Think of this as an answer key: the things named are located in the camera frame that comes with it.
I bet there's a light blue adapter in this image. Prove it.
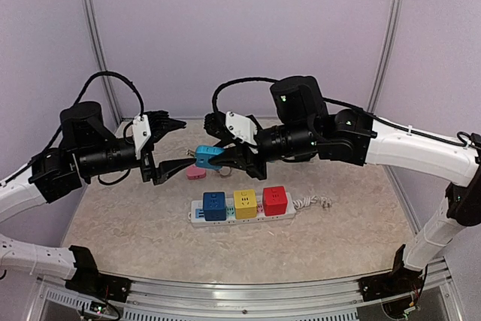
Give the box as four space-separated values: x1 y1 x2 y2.
186 145 224 171

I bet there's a red cube socket adapter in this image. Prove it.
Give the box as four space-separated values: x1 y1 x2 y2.
262 186 288 217

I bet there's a yellow cube socket adapter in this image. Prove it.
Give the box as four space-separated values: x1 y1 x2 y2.
233 189 257 220

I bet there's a dark blue cube socket adapter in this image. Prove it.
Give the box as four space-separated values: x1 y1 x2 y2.
202 192 227 222

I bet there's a white multicolour power strip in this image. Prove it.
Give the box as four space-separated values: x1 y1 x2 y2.
188 192 333 227

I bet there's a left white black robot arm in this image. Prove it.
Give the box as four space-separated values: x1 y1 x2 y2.
1 97 195 295

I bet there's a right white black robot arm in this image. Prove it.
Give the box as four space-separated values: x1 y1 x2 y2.
204 75 480 294

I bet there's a pink flat plug adapter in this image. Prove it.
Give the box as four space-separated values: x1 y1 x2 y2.
186 165 207 180

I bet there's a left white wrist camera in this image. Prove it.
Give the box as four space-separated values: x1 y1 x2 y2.
132 114 152 160

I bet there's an aluminium front frame rail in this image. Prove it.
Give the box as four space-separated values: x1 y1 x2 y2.
25 259 467 320

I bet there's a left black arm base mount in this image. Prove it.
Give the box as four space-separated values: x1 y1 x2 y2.
65 246 132 302

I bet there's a left aluminium corner post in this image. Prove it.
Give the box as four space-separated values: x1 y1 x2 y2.
81 0 123 126

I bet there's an aluminium corner post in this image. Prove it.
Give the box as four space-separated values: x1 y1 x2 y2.
81 0 123 126
368 0 403 112

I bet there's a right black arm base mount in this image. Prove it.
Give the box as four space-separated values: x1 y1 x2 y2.
358 244 423 301

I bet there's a right aluminium corner post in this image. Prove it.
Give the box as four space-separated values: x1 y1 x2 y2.
368 0 403 112

